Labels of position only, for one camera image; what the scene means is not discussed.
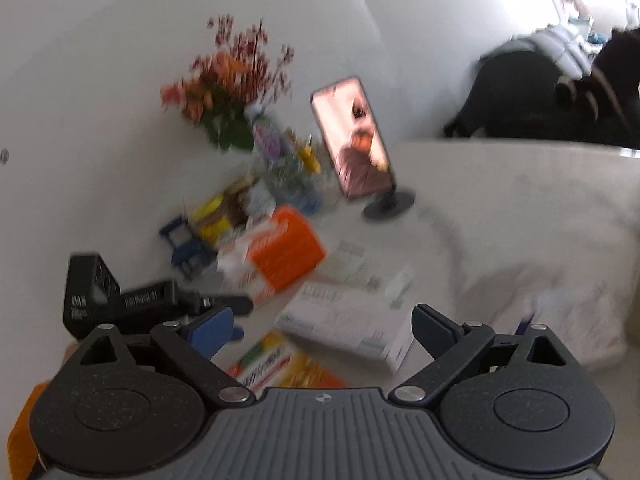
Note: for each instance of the orange tissue pack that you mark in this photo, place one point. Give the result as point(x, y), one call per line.
point(285, 255)

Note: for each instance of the orange packet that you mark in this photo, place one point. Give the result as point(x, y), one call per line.
point(25, 435)

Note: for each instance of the long white medicine box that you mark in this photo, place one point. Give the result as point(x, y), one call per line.
point(360, 265)

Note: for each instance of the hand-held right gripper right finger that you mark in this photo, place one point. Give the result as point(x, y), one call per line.
point(432, 327)

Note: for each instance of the white marble desktop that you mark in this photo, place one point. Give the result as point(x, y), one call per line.
point(475, 200)

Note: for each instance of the wall socket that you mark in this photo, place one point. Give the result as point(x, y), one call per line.
point(4, 156)

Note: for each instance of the small yellow bottle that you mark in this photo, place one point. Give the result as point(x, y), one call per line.
point(309, 157)

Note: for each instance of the clear vase with toothpaste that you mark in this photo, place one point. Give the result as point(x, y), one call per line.
point(267, 135)

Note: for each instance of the yellow packet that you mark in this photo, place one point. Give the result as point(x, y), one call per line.
point(212, 217)

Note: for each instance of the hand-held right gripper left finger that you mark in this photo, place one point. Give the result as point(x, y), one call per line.
point(212, 332)

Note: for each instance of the artificial flower bouquet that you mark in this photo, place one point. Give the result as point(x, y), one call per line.
point(225, 75)

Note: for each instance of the smartphone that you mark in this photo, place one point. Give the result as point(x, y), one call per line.
point(355, 145)

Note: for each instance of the round grey phone stand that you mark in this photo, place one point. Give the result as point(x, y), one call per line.
point(387, 207)

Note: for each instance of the yellow box green stripe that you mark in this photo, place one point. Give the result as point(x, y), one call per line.
point(300, 365)

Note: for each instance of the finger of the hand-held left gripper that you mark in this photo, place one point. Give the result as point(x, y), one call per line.
point(230, 304)

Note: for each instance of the black fleece jacket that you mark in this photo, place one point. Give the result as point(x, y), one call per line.
point(620, 90)

